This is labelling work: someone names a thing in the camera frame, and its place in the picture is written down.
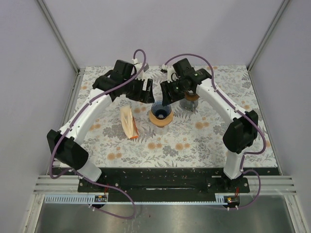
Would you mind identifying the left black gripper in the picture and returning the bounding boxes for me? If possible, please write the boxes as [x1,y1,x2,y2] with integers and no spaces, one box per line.
[122,75,155,103]

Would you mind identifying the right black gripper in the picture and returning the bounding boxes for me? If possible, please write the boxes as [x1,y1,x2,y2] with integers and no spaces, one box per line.
[160,79,190,107]

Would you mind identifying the blue glass dripper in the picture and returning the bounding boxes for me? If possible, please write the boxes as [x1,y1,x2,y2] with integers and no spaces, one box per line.
[151,100,172,120]

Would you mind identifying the light wooden ring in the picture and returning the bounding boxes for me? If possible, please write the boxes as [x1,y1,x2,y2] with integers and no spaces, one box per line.
[148,110,174,128]

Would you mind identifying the coffee filter paper pack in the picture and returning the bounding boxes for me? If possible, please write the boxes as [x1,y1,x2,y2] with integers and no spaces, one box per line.
[120,105,139,139]

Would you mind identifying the small glass with coffee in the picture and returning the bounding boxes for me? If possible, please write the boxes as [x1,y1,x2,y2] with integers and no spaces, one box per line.
[154,126,169,135]

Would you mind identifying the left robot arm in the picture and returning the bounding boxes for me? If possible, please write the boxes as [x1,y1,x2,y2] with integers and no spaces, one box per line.
[47,58,155,192]

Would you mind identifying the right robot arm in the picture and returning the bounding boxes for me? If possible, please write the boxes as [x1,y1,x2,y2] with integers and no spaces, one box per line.
[160,58,258,192]

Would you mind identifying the floral table mat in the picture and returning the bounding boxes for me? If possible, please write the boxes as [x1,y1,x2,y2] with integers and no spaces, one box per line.
[74,65,277,167]

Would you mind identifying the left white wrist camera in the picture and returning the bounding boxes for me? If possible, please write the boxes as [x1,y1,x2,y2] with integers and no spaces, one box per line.
[132,58,149,81]

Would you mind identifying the left aluminium frame post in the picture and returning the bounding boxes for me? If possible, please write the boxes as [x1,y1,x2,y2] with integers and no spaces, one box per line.
[36,0,81,75]

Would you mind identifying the aluminium frame post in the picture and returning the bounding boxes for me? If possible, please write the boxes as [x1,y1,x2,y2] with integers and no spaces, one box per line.
[246,0,291,72]
[36,0,81,75]

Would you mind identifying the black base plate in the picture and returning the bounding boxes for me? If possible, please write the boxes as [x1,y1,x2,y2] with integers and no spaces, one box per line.
[48,166,280,202]

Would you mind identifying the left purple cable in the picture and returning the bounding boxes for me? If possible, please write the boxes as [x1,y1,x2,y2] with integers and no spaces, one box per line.
[48,49,147,218]

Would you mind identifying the purple cable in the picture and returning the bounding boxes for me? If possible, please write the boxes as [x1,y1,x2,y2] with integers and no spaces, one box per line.
[164,53,267,211]
[48,49,147,218]

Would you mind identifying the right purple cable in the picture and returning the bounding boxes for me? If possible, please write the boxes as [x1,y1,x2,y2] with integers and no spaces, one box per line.
[164,53,267,211]

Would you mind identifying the aluminium front rail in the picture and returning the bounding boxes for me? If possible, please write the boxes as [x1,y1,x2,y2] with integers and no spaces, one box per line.
[34,175,297,195]

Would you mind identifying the white slotted cable duct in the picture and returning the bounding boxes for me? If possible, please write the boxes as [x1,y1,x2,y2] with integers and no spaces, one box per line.
[44,194,108,204]

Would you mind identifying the right aluminium frame post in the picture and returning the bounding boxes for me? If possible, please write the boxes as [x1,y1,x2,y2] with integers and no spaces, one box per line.
[246,0,291,72]

